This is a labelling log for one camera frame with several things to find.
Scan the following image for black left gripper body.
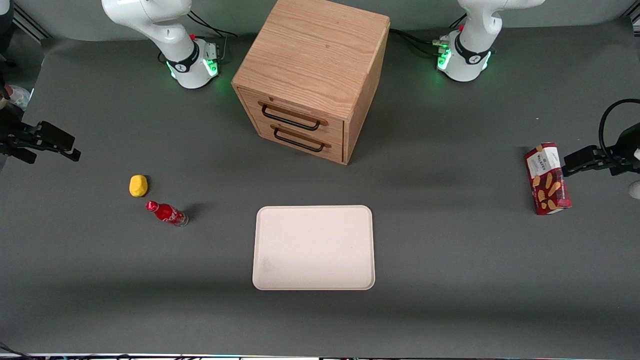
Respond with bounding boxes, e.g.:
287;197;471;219
607;124;640;176

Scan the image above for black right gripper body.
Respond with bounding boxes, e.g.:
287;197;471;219
0;107;38;165

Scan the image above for red coke bottle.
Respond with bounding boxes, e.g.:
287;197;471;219
145;200;189;228

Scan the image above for beige rectangular tray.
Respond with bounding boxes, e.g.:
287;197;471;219
252;205;376;291

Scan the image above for red cookie box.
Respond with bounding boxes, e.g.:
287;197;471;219
524;142;573;216

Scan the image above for yellow lemon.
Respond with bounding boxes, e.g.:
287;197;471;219
129;174;149;198

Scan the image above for wooden two-drawer cabinet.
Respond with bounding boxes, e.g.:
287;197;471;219
231;0;391;166

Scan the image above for black looped gripper cable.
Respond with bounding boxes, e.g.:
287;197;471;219
598;98;640;153

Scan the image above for black right arm base cables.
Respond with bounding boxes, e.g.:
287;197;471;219
187;10;239;39

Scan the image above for black arm base cables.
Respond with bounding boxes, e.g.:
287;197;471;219
390;14;468;58
187;10;239;39

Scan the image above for black left arm base cables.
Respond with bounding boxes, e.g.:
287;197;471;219
390;14;468;58

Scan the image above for black wood drawer handle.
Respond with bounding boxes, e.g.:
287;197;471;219
258;101;329;132
270;125;332;153

